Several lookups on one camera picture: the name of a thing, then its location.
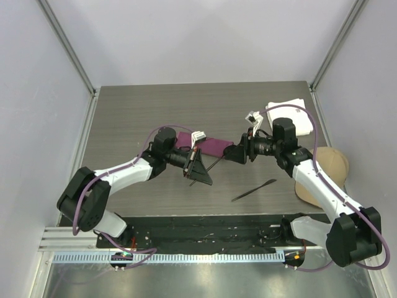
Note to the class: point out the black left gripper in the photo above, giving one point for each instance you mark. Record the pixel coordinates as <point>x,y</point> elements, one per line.
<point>196,170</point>

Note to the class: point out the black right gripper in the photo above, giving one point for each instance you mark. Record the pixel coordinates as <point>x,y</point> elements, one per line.
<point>240,153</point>

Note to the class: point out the magenta cloth napkin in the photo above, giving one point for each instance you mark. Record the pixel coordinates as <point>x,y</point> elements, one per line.
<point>210,146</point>

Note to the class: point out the dark metal fork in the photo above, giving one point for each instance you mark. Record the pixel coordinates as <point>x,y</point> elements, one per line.
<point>268,182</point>

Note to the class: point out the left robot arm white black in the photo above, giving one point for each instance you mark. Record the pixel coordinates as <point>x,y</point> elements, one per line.
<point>84,199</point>

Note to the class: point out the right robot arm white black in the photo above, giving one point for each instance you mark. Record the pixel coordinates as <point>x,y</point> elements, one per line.
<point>354,232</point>

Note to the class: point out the white folded towel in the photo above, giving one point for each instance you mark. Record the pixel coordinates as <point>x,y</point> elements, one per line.
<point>299,118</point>

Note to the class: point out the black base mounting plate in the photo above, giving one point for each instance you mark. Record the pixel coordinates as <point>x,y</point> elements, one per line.
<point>208,235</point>

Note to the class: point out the tan baseball cap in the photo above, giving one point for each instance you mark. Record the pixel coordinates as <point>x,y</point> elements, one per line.
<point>335,165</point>

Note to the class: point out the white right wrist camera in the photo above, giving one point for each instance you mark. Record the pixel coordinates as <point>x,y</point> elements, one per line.
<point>255,120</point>

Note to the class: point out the aluminium front rail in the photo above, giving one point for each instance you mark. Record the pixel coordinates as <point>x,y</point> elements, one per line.
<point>62,239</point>

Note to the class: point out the slotted cable duct strip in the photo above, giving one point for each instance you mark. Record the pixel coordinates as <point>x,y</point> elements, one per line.
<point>94,257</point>

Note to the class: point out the aluminium frame post right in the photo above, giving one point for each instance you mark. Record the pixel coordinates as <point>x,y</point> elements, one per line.
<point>342,35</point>

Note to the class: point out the aluminium frame post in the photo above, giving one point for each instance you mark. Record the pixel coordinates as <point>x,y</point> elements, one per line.
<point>342,35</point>
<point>66,44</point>

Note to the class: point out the aluminium frame post left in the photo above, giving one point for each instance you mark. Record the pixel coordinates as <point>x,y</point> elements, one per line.
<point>66,44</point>

